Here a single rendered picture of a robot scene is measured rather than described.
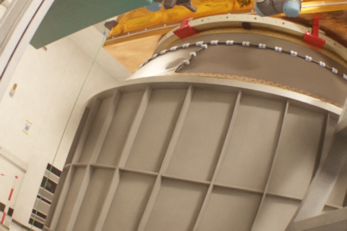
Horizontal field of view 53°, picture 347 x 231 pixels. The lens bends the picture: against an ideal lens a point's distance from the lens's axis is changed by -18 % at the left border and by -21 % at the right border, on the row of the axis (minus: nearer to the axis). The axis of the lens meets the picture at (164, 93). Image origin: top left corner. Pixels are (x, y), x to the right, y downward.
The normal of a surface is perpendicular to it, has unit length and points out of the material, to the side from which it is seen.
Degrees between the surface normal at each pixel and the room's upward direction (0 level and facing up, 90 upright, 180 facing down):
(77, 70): 90
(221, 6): 121
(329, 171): 93
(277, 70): 62
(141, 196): 90
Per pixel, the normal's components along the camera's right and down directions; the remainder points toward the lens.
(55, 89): 0.76, -0.04
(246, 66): -0.12, -0.85
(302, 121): -0.05, -0.46
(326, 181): 0.15, -0.34
